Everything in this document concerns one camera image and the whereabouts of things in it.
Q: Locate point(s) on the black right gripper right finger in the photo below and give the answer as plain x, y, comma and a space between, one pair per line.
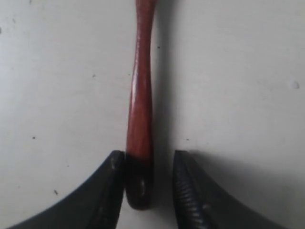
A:
216, 192

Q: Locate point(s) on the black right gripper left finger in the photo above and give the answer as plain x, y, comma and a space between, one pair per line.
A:
96, 204

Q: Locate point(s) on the reddish brown wooden spoon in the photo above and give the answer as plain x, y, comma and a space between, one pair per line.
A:
139, 142

